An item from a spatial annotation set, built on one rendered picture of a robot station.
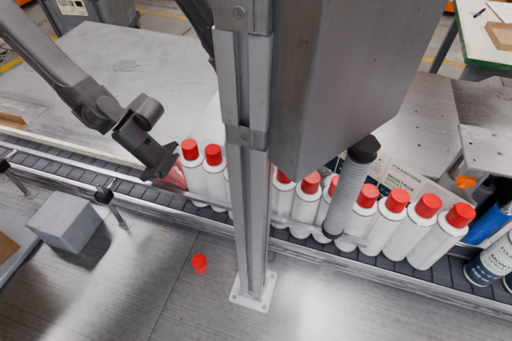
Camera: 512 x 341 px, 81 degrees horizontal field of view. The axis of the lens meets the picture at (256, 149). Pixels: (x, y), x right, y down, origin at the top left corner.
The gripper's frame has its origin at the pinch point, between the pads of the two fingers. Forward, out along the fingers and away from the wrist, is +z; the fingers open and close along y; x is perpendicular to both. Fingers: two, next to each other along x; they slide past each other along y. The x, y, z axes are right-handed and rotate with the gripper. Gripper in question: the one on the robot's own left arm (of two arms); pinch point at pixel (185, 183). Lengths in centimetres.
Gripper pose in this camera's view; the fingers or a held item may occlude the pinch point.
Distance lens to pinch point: 75.4
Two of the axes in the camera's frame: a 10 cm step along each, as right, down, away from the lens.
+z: 5.8, 6.6, 4.8
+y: 2.8, -7.1, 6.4
